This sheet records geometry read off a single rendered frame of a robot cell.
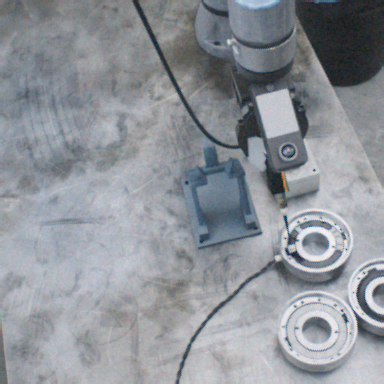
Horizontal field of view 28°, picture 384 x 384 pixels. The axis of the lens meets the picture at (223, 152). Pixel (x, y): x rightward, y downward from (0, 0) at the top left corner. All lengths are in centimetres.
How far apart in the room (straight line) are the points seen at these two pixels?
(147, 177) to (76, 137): 16
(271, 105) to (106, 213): 39
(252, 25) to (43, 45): 71
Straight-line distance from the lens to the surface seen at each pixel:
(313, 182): 120
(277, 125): 94
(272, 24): 86
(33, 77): 146
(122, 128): 133
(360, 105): 239
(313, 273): 110
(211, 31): 139
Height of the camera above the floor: 180
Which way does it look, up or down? 52 degrees down
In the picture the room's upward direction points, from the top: 8 degrees counter-clockwise
